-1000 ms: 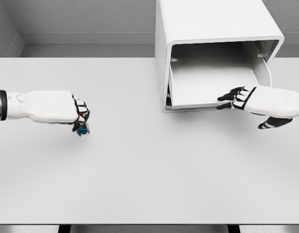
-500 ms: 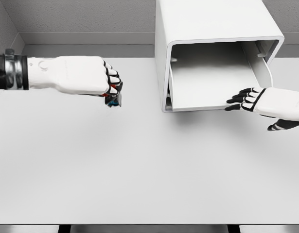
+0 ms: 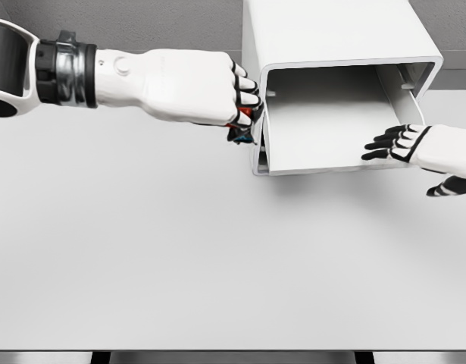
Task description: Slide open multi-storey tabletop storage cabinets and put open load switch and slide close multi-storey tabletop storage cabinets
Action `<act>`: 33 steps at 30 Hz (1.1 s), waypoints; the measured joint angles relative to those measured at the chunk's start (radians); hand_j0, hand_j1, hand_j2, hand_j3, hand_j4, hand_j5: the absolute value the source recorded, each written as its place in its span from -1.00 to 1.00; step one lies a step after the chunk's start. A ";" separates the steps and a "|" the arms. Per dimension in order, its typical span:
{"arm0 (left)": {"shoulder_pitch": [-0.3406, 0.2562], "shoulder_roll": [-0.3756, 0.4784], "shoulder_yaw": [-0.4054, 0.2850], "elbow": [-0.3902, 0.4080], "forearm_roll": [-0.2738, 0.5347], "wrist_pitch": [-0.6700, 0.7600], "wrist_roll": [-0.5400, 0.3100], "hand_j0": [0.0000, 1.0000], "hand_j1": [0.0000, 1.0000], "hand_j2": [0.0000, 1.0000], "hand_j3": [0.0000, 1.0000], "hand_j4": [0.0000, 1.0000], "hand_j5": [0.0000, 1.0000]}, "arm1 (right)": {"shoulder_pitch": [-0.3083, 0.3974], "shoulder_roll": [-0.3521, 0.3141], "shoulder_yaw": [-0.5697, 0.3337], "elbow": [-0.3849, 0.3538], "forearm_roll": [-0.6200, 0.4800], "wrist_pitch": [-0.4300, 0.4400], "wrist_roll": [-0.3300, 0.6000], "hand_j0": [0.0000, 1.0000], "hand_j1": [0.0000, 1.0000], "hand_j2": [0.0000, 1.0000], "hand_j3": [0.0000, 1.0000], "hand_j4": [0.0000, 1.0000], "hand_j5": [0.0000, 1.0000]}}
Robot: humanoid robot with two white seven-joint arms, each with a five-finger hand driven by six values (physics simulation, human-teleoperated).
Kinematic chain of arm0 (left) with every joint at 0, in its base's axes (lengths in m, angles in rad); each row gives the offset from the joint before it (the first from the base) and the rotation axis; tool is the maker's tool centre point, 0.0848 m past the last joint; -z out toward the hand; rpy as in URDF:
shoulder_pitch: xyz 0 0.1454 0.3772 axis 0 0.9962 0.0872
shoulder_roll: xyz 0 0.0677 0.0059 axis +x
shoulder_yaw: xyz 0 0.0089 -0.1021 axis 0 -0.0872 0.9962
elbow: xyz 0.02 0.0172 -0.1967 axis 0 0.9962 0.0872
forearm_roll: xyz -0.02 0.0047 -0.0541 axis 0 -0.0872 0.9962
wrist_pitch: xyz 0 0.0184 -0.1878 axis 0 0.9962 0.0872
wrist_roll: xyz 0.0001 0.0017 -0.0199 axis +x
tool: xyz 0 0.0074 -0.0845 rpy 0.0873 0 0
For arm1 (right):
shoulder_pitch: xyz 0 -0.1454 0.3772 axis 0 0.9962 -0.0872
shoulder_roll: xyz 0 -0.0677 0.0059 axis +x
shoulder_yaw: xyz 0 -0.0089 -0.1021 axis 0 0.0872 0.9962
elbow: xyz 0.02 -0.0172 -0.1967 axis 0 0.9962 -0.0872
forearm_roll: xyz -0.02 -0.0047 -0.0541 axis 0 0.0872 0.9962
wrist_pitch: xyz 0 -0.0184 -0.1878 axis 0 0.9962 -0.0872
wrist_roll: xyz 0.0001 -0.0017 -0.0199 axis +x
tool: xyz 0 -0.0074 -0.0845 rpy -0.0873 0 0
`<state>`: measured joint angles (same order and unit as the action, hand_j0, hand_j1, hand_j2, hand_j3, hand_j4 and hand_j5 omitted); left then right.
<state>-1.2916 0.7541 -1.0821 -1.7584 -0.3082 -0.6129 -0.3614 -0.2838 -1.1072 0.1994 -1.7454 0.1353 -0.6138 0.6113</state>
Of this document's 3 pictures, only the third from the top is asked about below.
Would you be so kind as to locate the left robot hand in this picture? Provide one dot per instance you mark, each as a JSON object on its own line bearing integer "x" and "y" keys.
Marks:
{"x": 187, "y": 83}

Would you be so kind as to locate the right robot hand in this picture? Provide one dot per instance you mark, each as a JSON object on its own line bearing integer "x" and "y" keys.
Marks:
{"x": 445, "y": 148}

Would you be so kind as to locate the red blue black load switch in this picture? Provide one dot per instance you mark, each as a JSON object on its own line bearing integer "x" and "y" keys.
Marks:
{"x": 244, "y": 111}

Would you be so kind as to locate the white cabinet drawer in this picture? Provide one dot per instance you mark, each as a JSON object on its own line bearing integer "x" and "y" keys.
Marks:
{"x": 316, "y": 132}

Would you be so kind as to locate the white tabletop storage cabinet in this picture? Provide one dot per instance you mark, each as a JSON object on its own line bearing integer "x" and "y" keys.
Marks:
{"x": 331, "y": 30}

